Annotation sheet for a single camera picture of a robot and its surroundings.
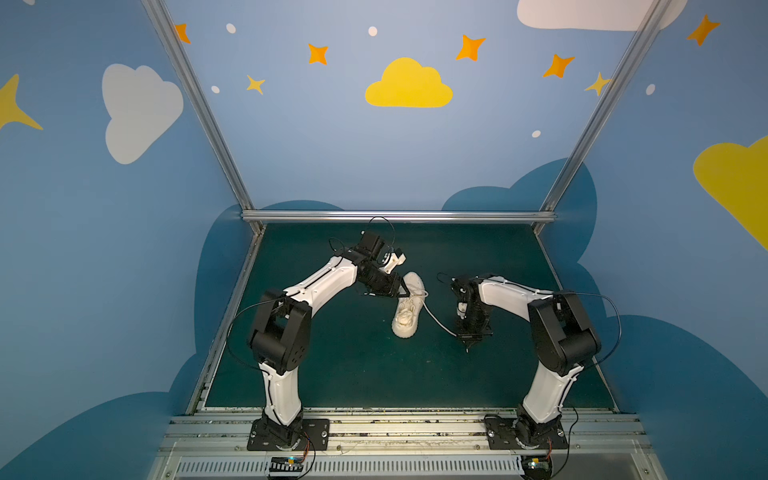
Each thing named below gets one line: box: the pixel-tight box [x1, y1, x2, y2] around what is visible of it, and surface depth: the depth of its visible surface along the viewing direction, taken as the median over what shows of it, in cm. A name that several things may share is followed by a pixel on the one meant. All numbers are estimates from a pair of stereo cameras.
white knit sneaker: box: [392, 272, 425, 339], surface depth 94 cm
